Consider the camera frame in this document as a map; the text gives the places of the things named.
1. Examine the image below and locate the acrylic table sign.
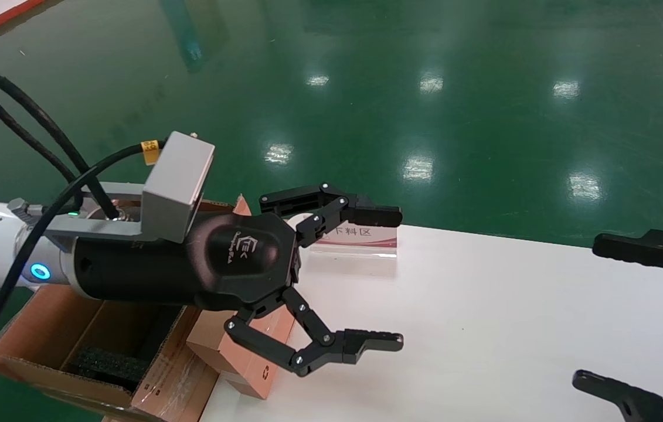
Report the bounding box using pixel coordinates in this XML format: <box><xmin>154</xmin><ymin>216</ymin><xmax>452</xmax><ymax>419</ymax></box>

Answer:
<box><xmin>299</xmin><ymin>216</ymin><xmax>398</xmax><ymax>259</ymax></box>

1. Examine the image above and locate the large open cardboard box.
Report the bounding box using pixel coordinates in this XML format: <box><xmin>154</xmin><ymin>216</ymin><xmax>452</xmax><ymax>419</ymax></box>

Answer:
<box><xmin>0</xmin><ymin>195</ymin><xmax>297</xmax><ymax>422</ymax></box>

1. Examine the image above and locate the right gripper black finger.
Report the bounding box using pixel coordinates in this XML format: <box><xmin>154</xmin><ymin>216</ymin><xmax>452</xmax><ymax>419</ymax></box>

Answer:
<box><xmin>572</xmin><ymin>369</ymin><xmax>663</xmax><ymax>422</ymax></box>
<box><xmin>593</xmin><ymin>229</ymin><xmax>663</xmax><ymax>294</ymax></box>

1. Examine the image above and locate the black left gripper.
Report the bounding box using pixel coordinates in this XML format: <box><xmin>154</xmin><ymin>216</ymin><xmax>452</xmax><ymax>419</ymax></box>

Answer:
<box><xmin>70</xmin><ymin>183</ymin><xmax>404</xmax><ymax>377</ymax></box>

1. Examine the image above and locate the small brown cardboard box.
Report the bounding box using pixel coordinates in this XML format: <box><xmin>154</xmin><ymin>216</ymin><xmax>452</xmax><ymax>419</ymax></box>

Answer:
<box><xmin>186</xmin><ymin>304</ymin><xmax>297</xmax><ymax>400</ymax></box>

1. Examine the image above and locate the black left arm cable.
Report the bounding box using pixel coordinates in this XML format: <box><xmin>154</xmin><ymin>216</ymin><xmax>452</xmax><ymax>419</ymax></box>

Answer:
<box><xmin>0</xmin><ymin>70</ymin><xmax>163</xmax><ymax>349</ymax></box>

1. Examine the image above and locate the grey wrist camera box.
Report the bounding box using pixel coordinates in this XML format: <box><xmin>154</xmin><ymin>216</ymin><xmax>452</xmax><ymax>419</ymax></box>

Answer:
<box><xmin>8</xmin><ymin>131</ymin><xmax>215</xmax><ymax>244</ymax></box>

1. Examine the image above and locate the flat black foam pad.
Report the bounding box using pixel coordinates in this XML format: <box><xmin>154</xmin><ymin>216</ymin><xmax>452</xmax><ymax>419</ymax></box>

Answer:
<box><xmin>66</xmin><ymin>346</ymin><xmax>151</xmax><ymax>392</ymax></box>

